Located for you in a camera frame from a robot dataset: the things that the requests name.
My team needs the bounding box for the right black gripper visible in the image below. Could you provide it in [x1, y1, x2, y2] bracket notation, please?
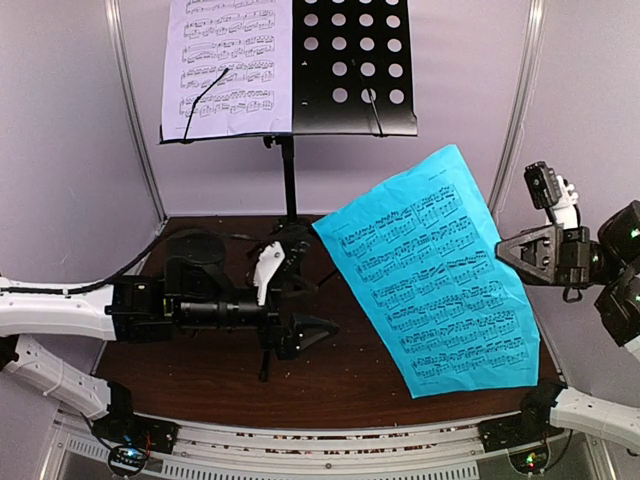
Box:
[490, 223, 620, 286]

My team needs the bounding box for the cyan paper sheet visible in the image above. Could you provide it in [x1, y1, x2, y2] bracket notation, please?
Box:
[314, 145, 540, 398]

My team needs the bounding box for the black perforated music stand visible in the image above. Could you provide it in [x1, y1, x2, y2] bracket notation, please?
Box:
[158, 0, 419, 384]

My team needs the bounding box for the lilac sheet music paper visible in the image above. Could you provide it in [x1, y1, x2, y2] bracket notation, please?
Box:
[161, 0, 293, 142]

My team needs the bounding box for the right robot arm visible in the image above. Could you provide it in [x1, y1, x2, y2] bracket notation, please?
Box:
[495, 201, 639, 453]

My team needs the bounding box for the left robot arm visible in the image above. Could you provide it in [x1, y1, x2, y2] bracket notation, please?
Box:
[1, 228, 339, 444]

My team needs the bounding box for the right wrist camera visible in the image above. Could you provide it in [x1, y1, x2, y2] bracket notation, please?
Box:
[524, 161, 581, 229]

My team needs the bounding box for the aluminium front rail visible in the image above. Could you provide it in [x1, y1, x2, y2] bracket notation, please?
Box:
[49, 392, 614, 480]

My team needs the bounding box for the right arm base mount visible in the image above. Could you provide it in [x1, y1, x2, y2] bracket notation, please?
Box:
[478, 413, 564, 477]

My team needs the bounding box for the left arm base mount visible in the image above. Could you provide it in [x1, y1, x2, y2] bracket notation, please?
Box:
[83, 414, 179, 479]

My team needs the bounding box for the left aluminium frame post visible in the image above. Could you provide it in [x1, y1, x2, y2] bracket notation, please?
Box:
[104, 0, 168, 225]

